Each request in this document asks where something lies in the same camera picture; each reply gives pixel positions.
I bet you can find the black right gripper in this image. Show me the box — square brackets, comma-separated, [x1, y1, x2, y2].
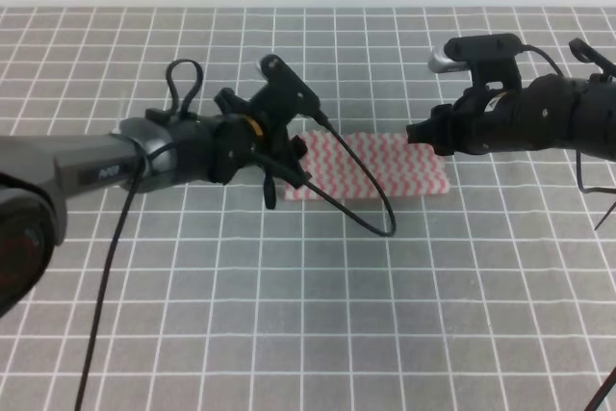
[406, 89, 525, 156]

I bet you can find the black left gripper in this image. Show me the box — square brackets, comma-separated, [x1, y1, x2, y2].
[211, 88, 308, 210]

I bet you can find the pink white wavy striped towel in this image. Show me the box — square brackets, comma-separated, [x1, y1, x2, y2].
[300, 130, 450, 199]

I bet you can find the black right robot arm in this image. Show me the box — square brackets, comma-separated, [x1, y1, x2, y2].
[406, 33, 615, 161]

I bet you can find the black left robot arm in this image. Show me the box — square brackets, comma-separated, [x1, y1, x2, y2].
[1, 85, 307, 313]

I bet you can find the grey grid tablecloth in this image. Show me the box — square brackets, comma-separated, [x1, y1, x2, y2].
[1, 7, 615, 410]

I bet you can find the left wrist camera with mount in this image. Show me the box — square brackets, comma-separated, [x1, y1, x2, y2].
[250, 54, 321, 125]

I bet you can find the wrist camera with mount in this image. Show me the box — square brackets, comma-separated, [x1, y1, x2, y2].
[250, 54, 321, 125]
[427, 33, 524, 90]

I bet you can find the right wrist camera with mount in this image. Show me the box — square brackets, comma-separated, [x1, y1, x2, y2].
[427, 33, 524, 90]

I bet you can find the black left camera cable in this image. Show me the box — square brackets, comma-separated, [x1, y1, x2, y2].
[71, 59, 398, 411]

